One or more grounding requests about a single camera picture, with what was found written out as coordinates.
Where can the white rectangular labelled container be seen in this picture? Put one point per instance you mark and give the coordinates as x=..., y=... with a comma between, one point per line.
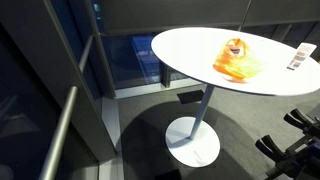
x=301, y=56

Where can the black floor plate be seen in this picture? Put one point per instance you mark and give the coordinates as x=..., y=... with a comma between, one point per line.
x=190, y=96

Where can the white table leg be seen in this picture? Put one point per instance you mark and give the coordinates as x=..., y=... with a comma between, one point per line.
x=201, y=111

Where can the white round table base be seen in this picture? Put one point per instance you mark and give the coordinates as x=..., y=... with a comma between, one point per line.
x=196, y=150

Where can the orange plastic bag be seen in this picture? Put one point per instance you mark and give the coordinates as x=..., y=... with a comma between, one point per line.
x=230, y=65

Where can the grey metal handrail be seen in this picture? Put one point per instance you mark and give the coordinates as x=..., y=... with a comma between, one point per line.
x=63, y=123

